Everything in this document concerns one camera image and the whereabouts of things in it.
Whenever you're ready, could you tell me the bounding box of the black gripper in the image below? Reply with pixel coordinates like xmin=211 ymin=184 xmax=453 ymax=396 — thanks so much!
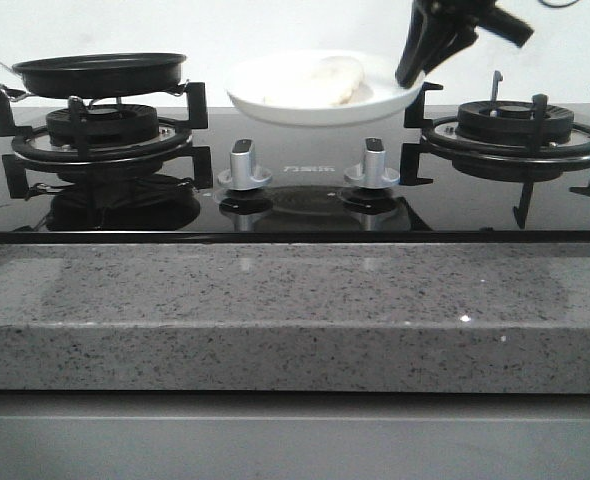
xmin=395 ymin=0 xmax=534 ymax=85

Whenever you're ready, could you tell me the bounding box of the fried egg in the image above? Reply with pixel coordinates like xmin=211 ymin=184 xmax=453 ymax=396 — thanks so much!
xmin=263 ymin=56 xmax=365 ymax=108

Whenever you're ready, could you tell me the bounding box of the white round plate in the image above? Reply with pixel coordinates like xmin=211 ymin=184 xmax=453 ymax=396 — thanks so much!
xmin=226 ymin=49 xmax=424 ymax=127

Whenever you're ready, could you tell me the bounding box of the black frying pan mint handle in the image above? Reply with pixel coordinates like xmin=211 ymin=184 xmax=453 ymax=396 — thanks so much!
xmin=10 ymin=53 xmax=186 ymax=99

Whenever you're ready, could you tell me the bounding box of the right black gas burner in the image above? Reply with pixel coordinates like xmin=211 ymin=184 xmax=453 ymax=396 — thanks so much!
xmin=456 ymin=100 xmax=574 ymax=145

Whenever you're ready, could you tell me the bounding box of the right silver stove knob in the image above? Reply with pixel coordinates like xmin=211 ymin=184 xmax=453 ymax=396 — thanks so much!
xmin=344 ymin=137 xmax=400 ymax=190

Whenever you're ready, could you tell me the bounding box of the silver stove knob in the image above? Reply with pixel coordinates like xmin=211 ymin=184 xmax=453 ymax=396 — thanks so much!
xmin=344 ymin=137 xmax=400 ymax=190
xmin=217 ymin=139 xmax=272 ymax=191

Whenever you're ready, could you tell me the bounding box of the black glass gas cooktop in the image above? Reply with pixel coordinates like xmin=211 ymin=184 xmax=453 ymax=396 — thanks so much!
xmin=0 ymin=109 xmax=590 ymax=244

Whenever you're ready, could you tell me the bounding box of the right black pan support grate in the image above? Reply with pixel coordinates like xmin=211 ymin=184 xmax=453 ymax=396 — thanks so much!
xmin=399 ymin=72 xmax=590 ymax=227

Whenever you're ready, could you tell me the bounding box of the black pan support grate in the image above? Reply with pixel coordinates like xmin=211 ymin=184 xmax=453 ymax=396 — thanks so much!
xmin=399 ymin=72 xmax=590 ymax=227
xmin=0 ymin=82 xmax=213 ymax=198

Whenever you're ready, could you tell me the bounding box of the left silver stove knob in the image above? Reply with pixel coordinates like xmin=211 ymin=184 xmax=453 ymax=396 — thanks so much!
xmin=217 ymin=139 xmax=272 ymax=191

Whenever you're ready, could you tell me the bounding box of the left black pan support grate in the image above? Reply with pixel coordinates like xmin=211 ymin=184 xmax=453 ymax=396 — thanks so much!
xmin=0 ymin=82 xmax=213 ymax=198

